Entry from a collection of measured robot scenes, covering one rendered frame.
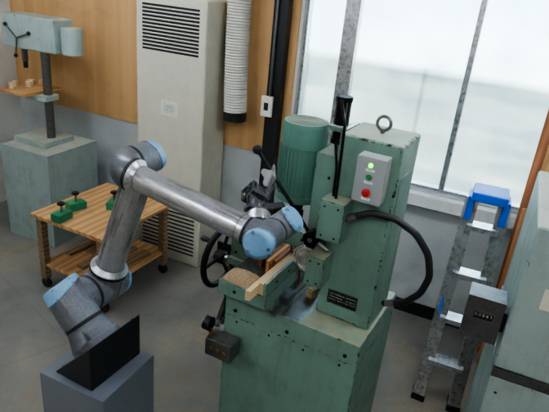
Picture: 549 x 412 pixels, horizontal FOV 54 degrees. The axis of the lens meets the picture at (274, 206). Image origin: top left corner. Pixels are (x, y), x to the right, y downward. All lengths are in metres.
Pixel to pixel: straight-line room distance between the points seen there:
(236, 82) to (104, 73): 1.21
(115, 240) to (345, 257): 0.86
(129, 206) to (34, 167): 2.14
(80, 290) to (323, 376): 0.97
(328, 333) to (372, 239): 0.39
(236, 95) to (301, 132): 1.58
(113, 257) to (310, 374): 0.88
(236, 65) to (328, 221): 1.79
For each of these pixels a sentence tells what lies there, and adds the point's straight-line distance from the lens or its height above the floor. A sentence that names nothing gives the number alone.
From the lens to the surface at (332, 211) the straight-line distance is 1.84.
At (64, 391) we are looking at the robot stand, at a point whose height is 0.51.
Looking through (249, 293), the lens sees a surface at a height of 0.94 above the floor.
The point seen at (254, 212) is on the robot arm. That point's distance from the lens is 1.81.
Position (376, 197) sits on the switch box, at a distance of 1.79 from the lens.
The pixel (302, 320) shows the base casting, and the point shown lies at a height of 0.80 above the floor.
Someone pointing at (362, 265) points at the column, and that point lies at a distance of 1.97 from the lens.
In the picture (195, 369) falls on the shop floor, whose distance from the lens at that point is 3.05.
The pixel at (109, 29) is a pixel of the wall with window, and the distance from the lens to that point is 4.20.
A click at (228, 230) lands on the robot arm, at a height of 1.27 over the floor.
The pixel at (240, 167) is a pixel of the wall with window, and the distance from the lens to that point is 3.78.
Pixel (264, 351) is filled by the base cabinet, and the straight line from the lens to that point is 2.22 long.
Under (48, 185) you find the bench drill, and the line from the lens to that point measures 4.05.
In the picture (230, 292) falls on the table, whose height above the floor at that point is 0.86.
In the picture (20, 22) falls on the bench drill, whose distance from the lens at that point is 4.11.
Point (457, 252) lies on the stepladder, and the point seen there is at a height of 0.84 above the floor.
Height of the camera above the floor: 2.00
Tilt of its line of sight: 24 degrees down
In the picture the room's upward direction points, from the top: 6 degrees clockwise
